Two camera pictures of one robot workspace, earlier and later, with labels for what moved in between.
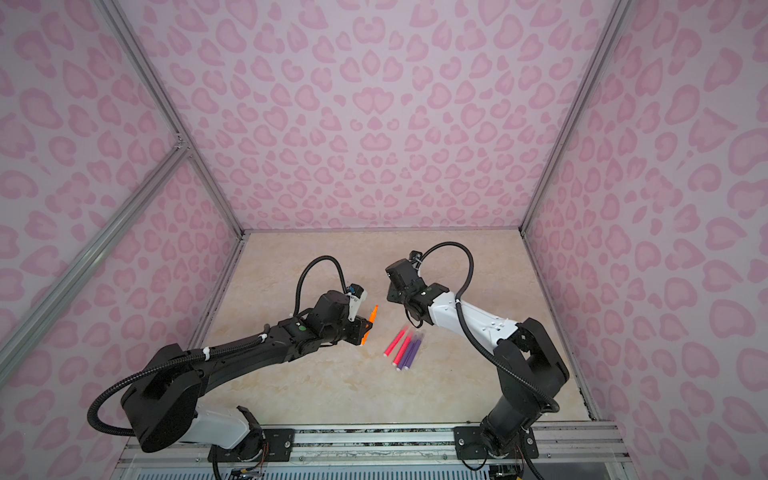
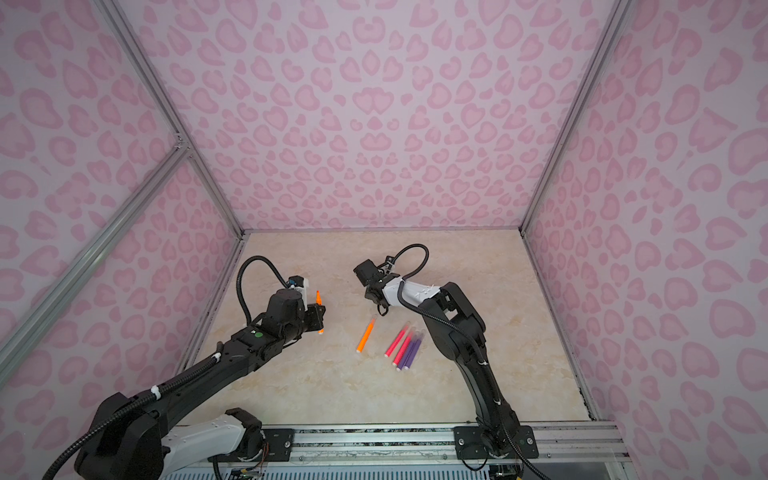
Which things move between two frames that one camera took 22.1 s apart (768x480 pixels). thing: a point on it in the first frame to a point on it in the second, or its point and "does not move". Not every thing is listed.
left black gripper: x=360 y=323 to x=318 y=319
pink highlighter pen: x=401 y=350 does not move
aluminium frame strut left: x=22 y=323 does not move
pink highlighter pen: x=394 y=342 does not move
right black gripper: x=391 y=294 to x=368 y=292
